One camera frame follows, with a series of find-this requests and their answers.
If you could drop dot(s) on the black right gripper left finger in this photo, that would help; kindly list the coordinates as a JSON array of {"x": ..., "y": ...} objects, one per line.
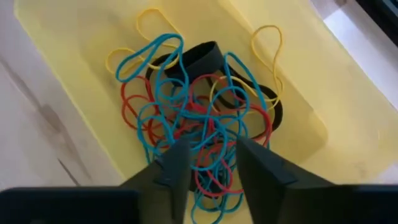
[{"x": 168, "y": 186}]

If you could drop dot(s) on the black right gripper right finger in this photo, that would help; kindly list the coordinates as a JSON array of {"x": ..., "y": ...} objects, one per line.
[{"x": 264, "y": 186}]

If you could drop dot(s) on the blue rubber band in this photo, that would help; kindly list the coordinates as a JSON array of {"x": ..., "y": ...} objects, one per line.
[
  {"x": 117, "y": 73},
  {"x": 226, "y": 67},
  {"x": 139, "y": 124}
]

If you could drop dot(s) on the thin black rubber band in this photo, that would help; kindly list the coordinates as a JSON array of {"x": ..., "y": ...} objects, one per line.
[{"x": 278, "y": 115}]

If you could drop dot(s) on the wide black rubber band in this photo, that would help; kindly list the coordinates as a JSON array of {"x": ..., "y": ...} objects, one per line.
[{"x": 202, "y": 57}]

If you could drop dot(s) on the yellow translucent plastic bin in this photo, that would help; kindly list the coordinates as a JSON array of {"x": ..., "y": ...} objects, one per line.
[{"x": 77, "y": 37}]

